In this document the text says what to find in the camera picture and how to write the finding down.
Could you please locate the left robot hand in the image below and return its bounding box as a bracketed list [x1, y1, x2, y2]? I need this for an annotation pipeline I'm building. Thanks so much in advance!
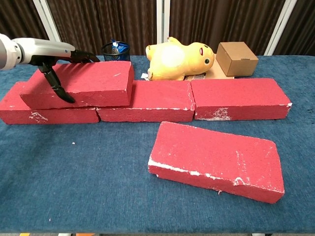
[12, 37, 101, 104]

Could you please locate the red foam brick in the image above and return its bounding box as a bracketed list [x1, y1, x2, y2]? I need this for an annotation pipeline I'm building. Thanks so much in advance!
[19, 60, 135, 110]
[0, 82, 101, 125]
[95, 80, 196, 123]
[190, 78, 293, 121]

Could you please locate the red foam brick chipped white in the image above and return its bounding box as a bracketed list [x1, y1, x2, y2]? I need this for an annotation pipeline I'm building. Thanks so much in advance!
[147, 121, 285, 205]

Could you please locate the dark brown curtain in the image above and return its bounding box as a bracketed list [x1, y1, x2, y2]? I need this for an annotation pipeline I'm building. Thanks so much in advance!
[274, 0, 315, 56]
[169, 0, 286, 56]
[0, 0, 55, 62]
[46, 0, 158, 56]

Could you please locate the black mesh pen cup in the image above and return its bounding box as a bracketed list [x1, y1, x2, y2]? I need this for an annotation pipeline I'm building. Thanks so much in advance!
[101, 41, 131, 62]

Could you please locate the blue snack packet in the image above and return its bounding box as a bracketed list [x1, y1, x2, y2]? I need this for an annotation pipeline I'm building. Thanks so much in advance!
[110, 39, 128, 54]

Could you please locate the blue table cloth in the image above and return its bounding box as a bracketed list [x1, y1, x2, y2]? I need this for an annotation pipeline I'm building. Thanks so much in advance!
[0, 55, 315, 234]

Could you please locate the yellow plush toy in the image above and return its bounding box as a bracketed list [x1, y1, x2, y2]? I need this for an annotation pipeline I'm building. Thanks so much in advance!
[145, 36, 215, 81]

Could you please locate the small cardboard box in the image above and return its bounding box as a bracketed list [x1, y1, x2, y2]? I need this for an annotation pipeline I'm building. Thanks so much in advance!
[216, 41, 259, 77]

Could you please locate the white partition post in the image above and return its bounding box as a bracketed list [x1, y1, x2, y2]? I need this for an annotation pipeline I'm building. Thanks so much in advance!
[264, 0, 305, 56]
[33, 0, 66, 56]
[156, 0, 170, 56]

